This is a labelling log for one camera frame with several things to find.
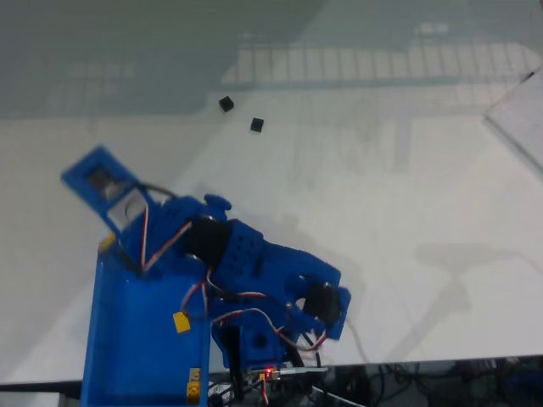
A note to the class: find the white flat board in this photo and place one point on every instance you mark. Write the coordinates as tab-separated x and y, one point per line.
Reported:
517	118

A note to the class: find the black lego cube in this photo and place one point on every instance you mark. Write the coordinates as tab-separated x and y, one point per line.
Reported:
256	124
226	104

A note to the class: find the blue plastic bin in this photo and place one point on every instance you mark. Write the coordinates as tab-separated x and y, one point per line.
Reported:
136	339

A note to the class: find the blue camera mount with camera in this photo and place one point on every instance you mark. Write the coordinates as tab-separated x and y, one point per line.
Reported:
76	174

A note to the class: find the small yellow block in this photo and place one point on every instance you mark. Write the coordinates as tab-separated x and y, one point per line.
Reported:
194	392

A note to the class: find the white USB plug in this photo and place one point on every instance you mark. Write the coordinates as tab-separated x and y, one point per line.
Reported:
311	370

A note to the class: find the motor controller board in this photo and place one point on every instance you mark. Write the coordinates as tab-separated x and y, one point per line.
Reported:
265	374

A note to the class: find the small tan block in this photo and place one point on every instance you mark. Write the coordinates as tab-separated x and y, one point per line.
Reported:
195	374

